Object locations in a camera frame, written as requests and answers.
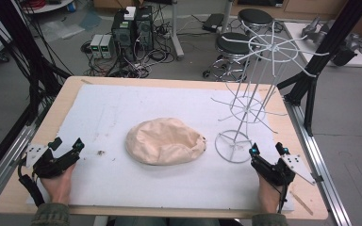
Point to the black computer tower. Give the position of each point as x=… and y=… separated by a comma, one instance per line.
x=122, y=29
x=144, y=28

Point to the white box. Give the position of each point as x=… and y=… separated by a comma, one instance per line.
x=130, y=13

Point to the grey power supply unit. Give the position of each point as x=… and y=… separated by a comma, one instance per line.
x=96, y=45
x=107, y=46

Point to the grey table leg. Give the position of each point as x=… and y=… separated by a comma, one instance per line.
x=175, y=31

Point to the black metal frame stand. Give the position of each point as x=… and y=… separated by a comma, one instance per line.
x=22, y=56
x=320, y=66

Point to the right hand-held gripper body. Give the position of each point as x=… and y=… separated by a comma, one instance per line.
x=279, y=169

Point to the person's right hand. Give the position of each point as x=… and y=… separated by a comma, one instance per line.
x=268, y=194

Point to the black round stool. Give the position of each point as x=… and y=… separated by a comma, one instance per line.
x=235, y=53
x=255, y=17

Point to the person's left hand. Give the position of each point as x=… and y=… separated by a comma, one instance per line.
x=58, y=185

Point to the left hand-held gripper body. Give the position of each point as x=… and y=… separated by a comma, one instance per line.
x=51, y=161

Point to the beige fabric hat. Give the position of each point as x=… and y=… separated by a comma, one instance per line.
x=165, y=141

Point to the white floor board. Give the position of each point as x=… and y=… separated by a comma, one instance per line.
x=352, y=59

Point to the white foam mat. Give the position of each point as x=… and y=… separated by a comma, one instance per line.
x=157, y=103

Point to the aluminium rail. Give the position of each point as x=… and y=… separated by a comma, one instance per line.
x=317, y=160
x=3, y=163

